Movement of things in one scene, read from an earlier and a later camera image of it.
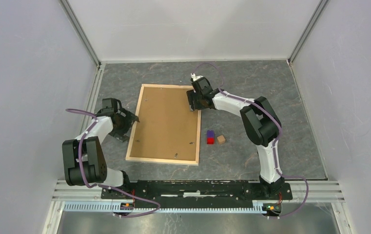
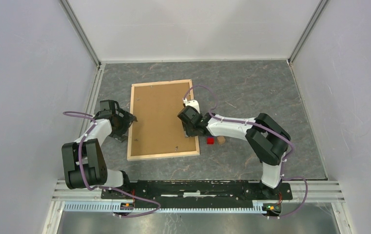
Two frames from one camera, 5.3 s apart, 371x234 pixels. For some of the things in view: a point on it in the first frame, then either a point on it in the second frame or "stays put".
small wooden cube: (221, 139) stays put
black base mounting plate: (202, 191) stays put
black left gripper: (129, 119) stays put
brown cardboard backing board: (167, 126) stays put
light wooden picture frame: (137, 120) -> (129, 157)
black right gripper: (191, 96) -> (187, 131)
